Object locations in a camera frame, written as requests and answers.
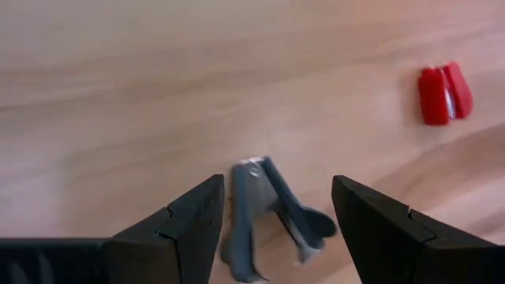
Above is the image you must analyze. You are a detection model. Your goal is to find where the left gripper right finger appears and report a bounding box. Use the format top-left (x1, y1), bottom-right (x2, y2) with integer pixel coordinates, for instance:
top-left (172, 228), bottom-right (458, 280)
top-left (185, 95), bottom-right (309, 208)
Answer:
top-left (331, 175), bottom-right (455, 284)

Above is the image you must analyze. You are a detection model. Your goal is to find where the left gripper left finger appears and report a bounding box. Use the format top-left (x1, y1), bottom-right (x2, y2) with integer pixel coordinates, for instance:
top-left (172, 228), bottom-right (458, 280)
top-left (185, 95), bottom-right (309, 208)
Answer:
top-left (103, 174), bottom-right (226, 284)

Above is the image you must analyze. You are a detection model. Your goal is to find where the grey staple remover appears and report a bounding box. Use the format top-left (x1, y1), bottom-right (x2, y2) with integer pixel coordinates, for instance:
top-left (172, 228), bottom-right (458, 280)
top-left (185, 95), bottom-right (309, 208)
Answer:
top-left (219, 155), bottom-right (339, 284)

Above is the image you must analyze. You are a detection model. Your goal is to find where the red mini stapler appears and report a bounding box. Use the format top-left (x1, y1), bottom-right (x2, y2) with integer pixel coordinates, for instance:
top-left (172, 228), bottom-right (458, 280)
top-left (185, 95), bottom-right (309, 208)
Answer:
top-left (417, 61), bottom-right (474, 127)

